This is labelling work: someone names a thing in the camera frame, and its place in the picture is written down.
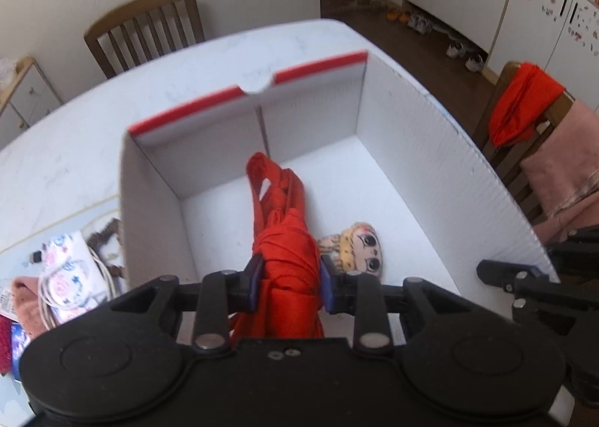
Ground white cardboard box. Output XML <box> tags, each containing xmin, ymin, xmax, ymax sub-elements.
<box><xmin>119</xmin><ymin>49</ymin><xmax>576</xmax><ymax>427</ymax></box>

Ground wooden slat-back chair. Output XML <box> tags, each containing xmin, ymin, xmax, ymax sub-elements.
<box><xmin>84</xmin><ymin>0</ymin><xmax>206</xmax><ymax>79</ymax></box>

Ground pink fringed scarf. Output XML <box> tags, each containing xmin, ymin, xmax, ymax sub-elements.
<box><xmin>520</xmin><ymin>100</ymin><xmax>599</xmax><ymax>245</ymax></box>

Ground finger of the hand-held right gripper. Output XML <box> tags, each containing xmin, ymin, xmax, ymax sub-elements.
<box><xmin>476</xmin><ymin>259</ymin><xmax>569</xmax><ymax>335</ymax></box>

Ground white cabinet with stickers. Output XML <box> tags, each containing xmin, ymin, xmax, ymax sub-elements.
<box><xmin>484</xmin><ymin>0</ymin><xmax>599</xmax><ymax>100</ymax></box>

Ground pink knit hat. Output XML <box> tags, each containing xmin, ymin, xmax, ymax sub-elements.
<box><xmin>12</xmin><ymin>275</ymin><xmax>48</xmax><ymax>337</ymax></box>

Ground white sneakers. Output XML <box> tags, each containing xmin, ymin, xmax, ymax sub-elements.
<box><xmin>407</xmin><ymin>15</ymin><xmax>434</xmax><ymax>35</ymax></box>

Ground red umbrella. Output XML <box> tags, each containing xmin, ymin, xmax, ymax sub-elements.
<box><xmin>231</xmin><ymin>152</ymin><xmax>326</xmax><ymax>339</ymax></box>

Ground white floral pouch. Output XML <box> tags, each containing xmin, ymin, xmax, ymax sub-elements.
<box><xmin>40</xmin><ymin>231</ymin><xmax>113</xmax><ymax>321</ymax></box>

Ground doll head plush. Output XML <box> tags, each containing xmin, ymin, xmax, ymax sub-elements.
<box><xmin>318</xmin><ymin>221</ymin><xmax>385</xmax><ymax>278</ymax></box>

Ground wooden chair with dark seat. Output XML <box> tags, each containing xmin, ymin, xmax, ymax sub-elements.
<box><xmin>472</xmin><ymin>61</ymin><xmax>576</xmax><ymax>226</ymax></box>

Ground blue tissue pack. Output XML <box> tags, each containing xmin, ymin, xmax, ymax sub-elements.
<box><xmin>10</xmin><ymin>321</ymin><xmax>34</xmax><ymax>383</ymax></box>

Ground low wood-trimmed white cabinet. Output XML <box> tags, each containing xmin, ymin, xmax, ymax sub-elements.
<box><xmin>0</xmin><ymin>57</ymin><xmax>64</xmax><ymax>147</ymax></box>

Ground white cable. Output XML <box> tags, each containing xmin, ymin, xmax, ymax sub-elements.
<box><xmin>40</xmin><ymin>244</ymin><xmax>128</xmax><ymax>330</ymax></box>

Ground red cloth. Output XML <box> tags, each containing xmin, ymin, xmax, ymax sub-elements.
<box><xmin>489</xmin><ymin>62</ymin><xmax>566</xmax><ymax>147</ymax></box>

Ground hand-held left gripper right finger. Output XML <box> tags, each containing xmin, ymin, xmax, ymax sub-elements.
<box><xmin>319</xmin><ymin>254</ymin><xmax>473</xmax><ymax>357</ymax></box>

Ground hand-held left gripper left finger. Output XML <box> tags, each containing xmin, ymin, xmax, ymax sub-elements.
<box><xmin>110</xmin><ymin>256</ymin><xmax>264</xmax><ymax>356</ymax></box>

